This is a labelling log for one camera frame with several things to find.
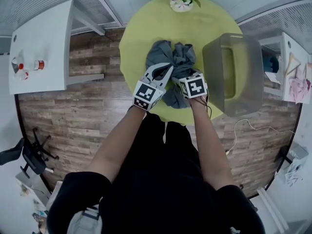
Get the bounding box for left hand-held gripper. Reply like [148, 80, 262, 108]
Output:
[133, 62, 175, 112]

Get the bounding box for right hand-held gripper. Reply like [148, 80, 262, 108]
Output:
[179, 69, 208, 99]

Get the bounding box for grey clothes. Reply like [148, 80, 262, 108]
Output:
[145, 39, 198, 109]

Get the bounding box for grey plastic basket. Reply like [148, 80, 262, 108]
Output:
[202, 32, 265, 118]

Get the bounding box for person's right forearm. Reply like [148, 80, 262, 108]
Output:
[189, 96, 238, 190]

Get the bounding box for person's left forearm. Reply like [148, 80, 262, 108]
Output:
[86, 106, 148, 182]

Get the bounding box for round yellow-green table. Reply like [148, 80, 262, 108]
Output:
[119, 0, 244, 126]

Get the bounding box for teal bag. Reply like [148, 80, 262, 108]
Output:
[263, 55, 280, 73]

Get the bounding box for white side table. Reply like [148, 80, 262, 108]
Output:
[8, 0, 107, 95]
[258, 32, 312, 104]

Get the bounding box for person's black clothing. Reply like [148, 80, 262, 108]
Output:
[46, 112, 266, 234]

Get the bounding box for pink garment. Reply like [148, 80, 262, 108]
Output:
[289, 76, 312, 104]

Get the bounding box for red can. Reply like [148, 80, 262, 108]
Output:
[33, 59, 46, 71]

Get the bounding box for white crumpled cloth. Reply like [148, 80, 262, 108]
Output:
[285, 159, 305, 187]

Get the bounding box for grey packet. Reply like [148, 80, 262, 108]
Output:
[11, 56, 20, 73]

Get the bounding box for black office chair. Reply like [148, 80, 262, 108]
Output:
[0, 128, 59, 179]

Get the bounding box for white desk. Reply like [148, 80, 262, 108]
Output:
[16, 172, 52, 234]

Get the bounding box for thin black cable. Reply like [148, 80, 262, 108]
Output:
[199, 94, 213, 119]

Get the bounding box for white floor cable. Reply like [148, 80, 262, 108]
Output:
[225, 118, 294, 156]

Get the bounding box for white rail frame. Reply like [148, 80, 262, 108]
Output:
[257, 186, 290, 233]

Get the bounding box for light grey harness strap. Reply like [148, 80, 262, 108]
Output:
[67, 205, 103, 234]

